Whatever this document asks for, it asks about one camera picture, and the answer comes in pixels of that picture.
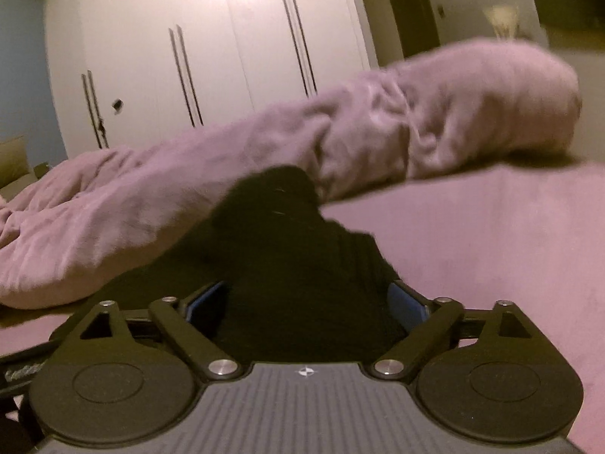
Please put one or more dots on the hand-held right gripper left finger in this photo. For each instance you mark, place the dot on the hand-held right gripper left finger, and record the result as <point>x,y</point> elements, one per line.
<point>208,307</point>

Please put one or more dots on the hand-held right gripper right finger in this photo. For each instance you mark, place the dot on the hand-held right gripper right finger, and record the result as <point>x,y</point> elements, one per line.
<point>407,305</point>

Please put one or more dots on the black knitted sweater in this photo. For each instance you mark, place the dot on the black knitted sweater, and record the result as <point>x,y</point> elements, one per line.
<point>293,269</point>

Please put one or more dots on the bed with purple sheet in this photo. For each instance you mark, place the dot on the bed with purple sheet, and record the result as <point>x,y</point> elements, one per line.
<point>501,246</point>

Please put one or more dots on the rolled purple blanket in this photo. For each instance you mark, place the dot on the rolled purple blanket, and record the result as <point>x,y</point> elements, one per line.
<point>236,175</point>

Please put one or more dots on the beige headboard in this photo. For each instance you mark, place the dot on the beige headboard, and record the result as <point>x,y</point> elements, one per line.
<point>14,165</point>

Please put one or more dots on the white wardrobe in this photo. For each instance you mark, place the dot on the white wardrobe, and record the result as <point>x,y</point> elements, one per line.
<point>212,33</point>

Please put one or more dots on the dark door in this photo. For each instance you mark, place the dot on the dark door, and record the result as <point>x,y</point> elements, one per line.
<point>420,4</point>

